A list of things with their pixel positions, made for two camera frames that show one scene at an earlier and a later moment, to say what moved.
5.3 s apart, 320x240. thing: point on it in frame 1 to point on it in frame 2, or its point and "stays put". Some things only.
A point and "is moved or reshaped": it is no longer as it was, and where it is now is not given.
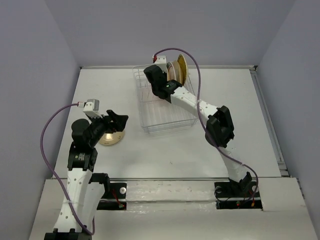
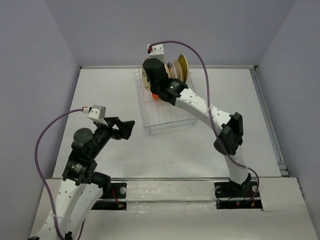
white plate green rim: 177,71 to 172,71
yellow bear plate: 171,74 to 167,69
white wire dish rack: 158,115 stays put
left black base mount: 113,191 stays put
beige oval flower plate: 178,73 stays put
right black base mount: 235,195 stays put
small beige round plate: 112,138 is moved or reshaped
